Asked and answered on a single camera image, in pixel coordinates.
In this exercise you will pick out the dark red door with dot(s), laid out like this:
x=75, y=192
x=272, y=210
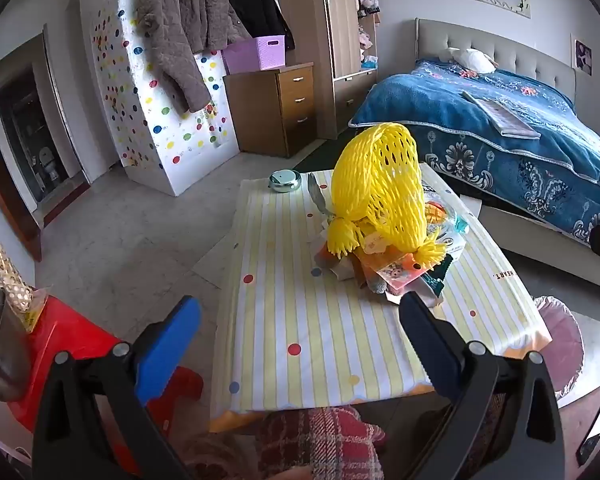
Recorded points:
x=0, y=185

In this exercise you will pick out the woven gold basket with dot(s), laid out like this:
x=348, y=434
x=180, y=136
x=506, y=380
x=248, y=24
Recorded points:
x=10, y=280

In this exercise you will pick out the person's plaid pants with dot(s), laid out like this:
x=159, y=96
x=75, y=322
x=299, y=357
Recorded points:
x=310, y=440

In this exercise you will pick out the folded grey cloth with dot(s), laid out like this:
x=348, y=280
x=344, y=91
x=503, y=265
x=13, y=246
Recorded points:
x=505, y=115

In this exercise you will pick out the polka dot covered cabinet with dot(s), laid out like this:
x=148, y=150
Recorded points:
x=180, y=145

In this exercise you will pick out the bed with blue blanket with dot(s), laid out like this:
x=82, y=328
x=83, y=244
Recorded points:
x=430, y=105

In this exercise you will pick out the yellow foam fruit net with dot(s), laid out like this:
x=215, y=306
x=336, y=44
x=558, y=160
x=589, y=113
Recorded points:
x=380, y=185

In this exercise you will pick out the orange printed snack packet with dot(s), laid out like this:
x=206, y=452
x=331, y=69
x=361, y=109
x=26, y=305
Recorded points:
x=397, y=272

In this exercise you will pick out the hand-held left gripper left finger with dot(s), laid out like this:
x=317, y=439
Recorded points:
x=167, y=345

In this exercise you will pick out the dark green packet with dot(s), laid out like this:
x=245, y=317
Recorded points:
x=437, y=280

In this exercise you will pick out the beige upholstered bed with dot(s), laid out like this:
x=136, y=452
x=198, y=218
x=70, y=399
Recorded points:
x=505, y=42

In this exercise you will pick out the yellow packet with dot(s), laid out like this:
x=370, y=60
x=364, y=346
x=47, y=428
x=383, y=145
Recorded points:
x=36, y=312

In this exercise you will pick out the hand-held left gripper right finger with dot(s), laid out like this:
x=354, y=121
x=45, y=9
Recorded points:
x=425, y=345

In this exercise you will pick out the white colourful printed packet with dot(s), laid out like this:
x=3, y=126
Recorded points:
x=450, y=232

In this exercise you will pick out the striped dotted tablecloth table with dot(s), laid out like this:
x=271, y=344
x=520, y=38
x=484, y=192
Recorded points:
x=305, y=320

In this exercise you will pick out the red plastic stool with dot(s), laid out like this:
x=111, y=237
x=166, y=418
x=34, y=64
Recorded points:
x=65, y=330

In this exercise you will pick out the wooden drawer cabinet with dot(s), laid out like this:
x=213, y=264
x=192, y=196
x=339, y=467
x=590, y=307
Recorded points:
x=260, y=110

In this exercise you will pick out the white paper sheet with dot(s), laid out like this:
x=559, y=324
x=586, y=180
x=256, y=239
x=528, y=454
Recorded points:
x=472, y=205

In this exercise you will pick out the white pillow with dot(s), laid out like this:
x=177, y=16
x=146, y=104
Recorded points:
x=472, y=59

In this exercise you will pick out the white toilet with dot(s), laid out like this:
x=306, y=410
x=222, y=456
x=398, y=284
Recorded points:
x=49, y=165

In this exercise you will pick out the small wall picture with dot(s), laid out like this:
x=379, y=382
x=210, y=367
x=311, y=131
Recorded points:
x=582, y=56

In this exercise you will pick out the brown quilted jacket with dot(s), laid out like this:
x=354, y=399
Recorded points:
x=180, y=25

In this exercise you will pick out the black coat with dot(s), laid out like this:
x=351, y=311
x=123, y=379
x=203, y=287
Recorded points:
x=257, y=5

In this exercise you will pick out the wooden wardrobe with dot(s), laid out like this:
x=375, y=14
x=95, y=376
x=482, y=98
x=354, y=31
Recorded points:
x=340, y=20

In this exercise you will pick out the steel bowl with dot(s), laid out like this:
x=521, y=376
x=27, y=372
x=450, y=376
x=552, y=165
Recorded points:
x=0, y=340

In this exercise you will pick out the dark flat panel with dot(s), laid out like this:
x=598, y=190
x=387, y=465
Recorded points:
x=595, y=432

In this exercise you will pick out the purple plastic basket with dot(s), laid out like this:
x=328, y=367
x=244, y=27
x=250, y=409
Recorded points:
x=255, y=55

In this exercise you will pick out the grey brown wrapper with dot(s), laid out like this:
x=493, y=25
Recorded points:
x=337, y=265

